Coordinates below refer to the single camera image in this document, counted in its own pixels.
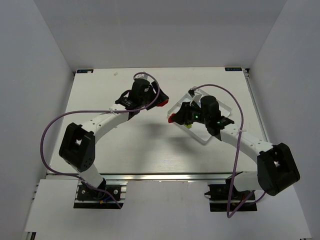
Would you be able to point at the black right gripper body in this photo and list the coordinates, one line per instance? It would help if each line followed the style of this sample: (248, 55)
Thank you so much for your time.
(181, 113)

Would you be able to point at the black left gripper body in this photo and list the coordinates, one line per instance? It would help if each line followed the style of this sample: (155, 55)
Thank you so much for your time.
(155, 95)

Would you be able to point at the red lego brick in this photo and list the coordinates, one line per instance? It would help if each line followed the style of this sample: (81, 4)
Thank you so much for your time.
(163, 103)
(170, 119)

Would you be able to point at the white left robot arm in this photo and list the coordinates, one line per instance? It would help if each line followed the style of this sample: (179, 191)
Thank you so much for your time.
(78, 147)

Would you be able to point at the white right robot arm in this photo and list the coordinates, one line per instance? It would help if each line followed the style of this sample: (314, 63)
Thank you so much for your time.
(276, 167)

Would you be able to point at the white divided plastic tray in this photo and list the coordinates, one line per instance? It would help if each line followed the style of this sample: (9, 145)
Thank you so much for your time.
(216, 113)

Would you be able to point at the blue label sticker right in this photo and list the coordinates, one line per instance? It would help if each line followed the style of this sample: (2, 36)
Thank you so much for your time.
(233, 69)

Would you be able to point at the blue label sticker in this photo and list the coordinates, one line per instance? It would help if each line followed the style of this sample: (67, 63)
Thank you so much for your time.
(233, 69)
(84, 71)

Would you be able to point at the blue label sticker left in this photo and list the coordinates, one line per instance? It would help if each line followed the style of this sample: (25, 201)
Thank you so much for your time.
(84, 71)

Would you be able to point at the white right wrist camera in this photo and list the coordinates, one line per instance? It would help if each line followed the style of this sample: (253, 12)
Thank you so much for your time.
(195, 97)

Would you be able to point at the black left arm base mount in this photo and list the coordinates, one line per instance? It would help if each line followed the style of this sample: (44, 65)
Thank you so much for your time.
(86, 198)

